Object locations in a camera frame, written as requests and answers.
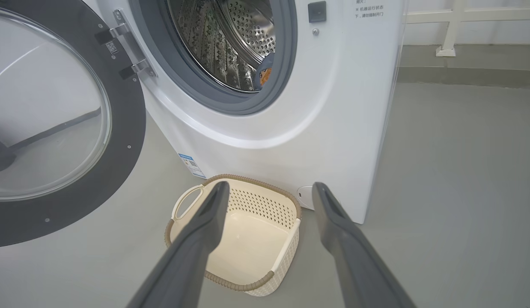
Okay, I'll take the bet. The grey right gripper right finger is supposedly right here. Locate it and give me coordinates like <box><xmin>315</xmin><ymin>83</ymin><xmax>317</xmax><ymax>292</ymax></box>
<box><xmin>312</xmin><ymin>182</ymin><xmax>416</xmax><ymax>308</ymax></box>

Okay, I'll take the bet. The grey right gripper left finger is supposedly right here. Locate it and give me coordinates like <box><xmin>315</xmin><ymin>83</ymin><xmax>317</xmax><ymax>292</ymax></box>
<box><xmin>127</xmin><ymin>181</ymin><xmax>231</xmax><ymax>308</ymax></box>

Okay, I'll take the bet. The black glass washing machine door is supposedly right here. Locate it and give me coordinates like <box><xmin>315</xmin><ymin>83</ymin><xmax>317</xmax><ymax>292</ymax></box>
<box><xmin>0</xmin><ymin>0</ymin><xmax>147</xmax><ymax>249</ymax></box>

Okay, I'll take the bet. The blue bear print garment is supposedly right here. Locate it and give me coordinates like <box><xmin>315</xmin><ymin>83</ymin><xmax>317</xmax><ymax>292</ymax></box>
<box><xmin>254</xmin><ymin>53</ymin><xmax>274</xmax><ymax>91</ymax></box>

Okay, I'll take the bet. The cream perforated laundry basket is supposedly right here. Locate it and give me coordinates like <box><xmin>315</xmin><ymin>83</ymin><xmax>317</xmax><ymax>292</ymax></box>
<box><xmin>164</xmin><ymin>174</ymin><xmax>302</xmax><ymax>297</ymax></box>

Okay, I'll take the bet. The white front-load washing machine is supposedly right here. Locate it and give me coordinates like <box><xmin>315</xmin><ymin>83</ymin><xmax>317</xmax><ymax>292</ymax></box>
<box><xmin>83</xmin><ymin>0</ymin><xmax>409</xmax><ymax>225</ymax></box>

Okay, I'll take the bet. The steel washing machine drum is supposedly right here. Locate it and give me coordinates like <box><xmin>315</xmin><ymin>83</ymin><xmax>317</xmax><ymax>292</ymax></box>
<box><xmin>167</xmin><ymin>0</ymin><xmax>277</xmax><ymax>93</ymax></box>

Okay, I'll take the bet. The grey rubber door gasket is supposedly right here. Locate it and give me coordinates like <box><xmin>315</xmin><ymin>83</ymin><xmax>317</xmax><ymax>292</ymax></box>
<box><xmin>128</xmin><ymin>0</ymin><xmax>299</xmax><ymax>116</ymax></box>

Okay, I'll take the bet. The metal door hinge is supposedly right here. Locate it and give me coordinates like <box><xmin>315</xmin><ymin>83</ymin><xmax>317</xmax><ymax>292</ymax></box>
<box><xmin>94</xmin><ymin>9</ymin><xmax>158</xmax><ymax>80</ymax></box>

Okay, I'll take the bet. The round white filter cover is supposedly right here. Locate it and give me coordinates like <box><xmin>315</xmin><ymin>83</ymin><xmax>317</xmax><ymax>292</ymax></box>
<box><xmin>297</xmin><ymin>185</ymin><xmax>318</xmax><ymax>211</ymax></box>

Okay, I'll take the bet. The blue white energy label sticker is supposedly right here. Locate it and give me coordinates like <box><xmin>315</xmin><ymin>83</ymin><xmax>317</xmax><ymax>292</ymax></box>
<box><xmin>178</xmin><ymin>153</ymin><xmax>207</xmax><ymax>179</ymax></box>

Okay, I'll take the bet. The printed instruction text label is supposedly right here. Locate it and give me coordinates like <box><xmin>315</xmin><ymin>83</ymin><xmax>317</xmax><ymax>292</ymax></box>
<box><xmin>353</xmin><ymin>0</ymin><xmax>386</xmax><ymax>19</ymax></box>

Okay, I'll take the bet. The small black washer display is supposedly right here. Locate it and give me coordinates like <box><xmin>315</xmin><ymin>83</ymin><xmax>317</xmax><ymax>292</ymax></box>
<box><xmin>308</xmin><ymin>1</ymin><xmax>328</xmax><ymax>24</ymax></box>

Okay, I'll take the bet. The white metal frame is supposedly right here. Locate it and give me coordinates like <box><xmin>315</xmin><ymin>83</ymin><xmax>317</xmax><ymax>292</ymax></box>
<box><xmin>403</xmin><ymin>0</ymin><xmax>530</xmax><ymax>58</ymax></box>

